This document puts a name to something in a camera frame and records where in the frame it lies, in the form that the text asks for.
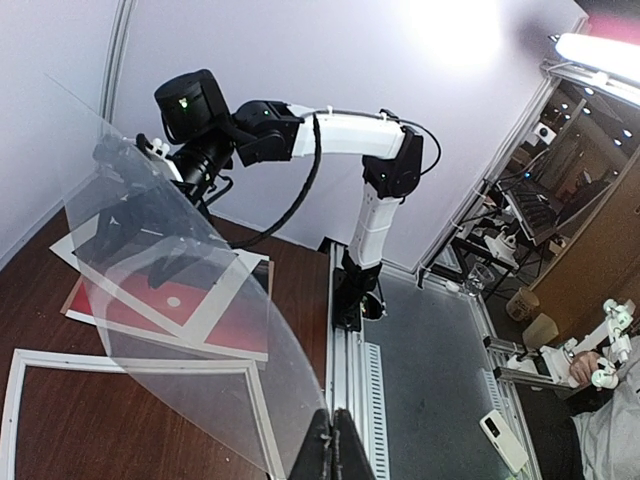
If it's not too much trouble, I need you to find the brown backing board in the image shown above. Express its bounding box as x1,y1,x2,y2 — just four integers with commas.
62,259,276,364

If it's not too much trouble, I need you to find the white smartphone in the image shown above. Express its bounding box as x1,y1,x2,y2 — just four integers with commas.
479,409,529,474

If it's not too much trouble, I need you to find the aluminium front rail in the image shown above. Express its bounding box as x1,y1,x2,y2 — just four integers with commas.
326,266,541,479

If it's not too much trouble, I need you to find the clear acrylic sheet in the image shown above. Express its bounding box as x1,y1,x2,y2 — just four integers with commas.
42,79,325,479

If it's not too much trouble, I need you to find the aluminium corner post left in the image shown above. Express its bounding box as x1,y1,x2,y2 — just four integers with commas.
98,0,137,123

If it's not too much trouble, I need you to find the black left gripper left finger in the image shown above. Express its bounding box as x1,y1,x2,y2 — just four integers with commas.
288,409,333,480

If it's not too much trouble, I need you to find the white picture frame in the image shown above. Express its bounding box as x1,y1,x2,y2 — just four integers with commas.
1,348,286,479

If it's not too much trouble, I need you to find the paper cup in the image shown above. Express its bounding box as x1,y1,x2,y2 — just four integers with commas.
505,287,540,322

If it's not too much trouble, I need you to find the red and dark photo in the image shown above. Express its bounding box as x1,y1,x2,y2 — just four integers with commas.
62,251,273,363

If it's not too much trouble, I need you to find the white mat board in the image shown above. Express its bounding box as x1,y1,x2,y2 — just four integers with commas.
50,217,274,362

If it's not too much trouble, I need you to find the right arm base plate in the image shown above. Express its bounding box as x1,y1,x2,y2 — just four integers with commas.
332,265,386,332

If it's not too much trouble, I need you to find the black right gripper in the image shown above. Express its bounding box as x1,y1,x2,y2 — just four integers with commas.
92,134,233,289

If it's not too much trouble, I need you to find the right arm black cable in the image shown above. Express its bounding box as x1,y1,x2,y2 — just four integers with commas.
219,112,324,249

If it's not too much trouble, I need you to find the clear plastic cup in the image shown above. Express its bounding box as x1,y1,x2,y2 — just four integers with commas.
464,263,495,297

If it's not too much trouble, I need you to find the operator hand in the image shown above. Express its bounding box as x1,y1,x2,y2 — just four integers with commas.
569,351,603,387

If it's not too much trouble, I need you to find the right controller board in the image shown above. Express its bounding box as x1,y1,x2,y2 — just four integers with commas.
360,292,387,322

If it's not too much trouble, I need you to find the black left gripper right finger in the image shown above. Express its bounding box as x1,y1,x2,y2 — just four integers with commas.
332,409,375,480

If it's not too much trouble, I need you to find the operator grey sleeve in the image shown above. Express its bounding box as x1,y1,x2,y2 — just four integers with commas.
571,382,639,480

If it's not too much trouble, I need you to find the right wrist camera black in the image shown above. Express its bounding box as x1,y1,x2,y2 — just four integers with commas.
154,69,231,145

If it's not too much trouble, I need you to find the ceiling light tube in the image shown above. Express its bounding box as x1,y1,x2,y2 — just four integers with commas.
555,33,639,83

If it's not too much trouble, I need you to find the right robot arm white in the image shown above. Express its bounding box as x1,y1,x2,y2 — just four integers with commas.
94,101,428,293

